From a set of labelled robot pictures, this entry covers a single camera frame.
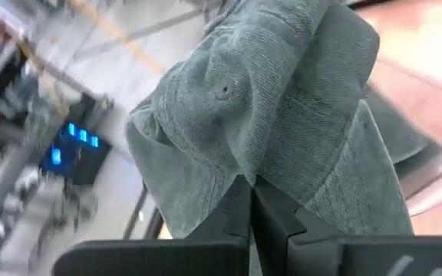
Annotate black computer tower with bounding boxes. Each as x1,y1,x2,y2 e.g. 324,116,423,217
40,122,111,185

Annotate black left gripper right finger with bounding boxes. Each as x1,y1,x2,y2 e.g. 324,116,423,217
252,176,442,276

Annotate green denim baseball cap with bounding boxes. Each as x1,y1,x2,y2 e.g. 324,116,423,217
124,0,442,238

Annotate yellow power cord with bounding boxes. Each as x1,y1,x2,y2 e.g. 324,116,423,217
65,0,167,76

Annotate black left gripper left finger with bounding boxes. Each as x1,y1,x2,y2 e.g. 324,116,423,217
51,175,252,276

